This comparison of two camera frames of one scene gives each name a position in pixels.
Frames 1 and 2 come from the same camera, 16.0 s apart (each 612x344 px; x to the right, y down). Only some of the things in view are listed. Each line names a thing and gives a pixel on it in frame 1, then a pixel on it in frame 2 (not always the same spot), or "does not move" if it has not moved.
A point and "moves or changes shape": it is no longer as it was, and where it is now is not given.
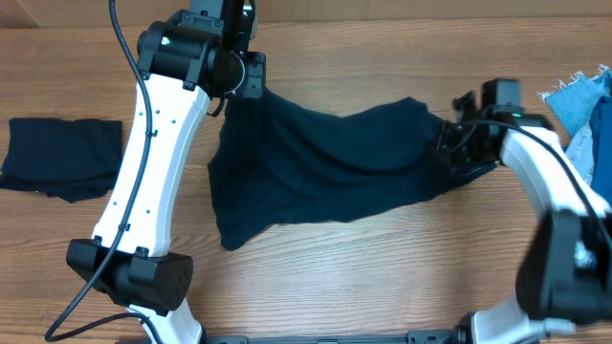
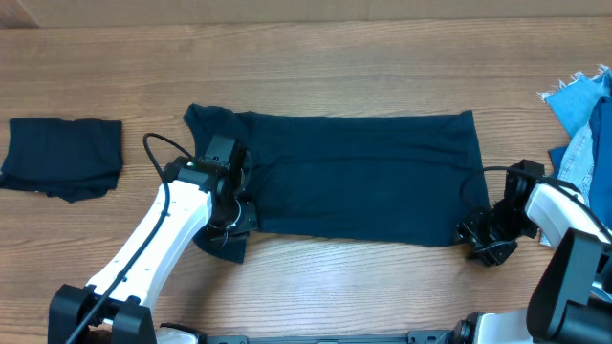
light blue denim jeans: x=571 y=104 does not move
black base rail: x=416 y=336 does not move
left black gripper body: x=249 y=80 -> x=233 y=223
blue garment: x=601 y=143 does not move
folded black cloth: x=67 y=160 does not move
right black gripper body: x=447 y=144 -> x=483 y=234
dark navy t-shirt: x=278 y=159 moves or changes shape
